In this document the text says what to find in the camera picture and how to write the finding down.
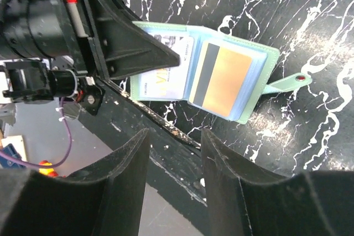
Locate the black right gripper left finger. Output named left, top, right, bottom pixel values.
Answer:
left=1, top=129, right=150, bottom=235

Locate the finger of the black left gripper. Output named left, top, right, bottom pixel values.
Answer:
left=83, top=0, right=180, bottom=80

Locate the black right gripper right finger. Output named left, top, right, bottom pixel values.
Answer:
left=201, top=129, right=353, bottom=235

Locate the gold striped credit card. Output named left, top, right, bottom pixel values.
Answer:
left=188, top=40, right=252, bottom=118

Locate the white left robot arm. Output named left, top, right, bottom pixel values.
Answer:
left=1, top=0, right=180, bottom=115

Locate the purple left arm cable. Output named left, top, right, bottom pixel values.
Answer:
left=0, top=96, right=73, bottom=169

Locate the mint green card holder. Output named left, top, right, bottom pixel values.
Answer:
left=130, top=22, right=312, bottom=124

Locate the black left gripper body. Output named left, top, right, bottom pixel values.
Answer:
left=1, top=0, right=93, bottom=62

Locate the white VIP credit card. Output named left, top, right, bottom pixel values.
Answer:
left=139, top=33, right=194, bottom=100

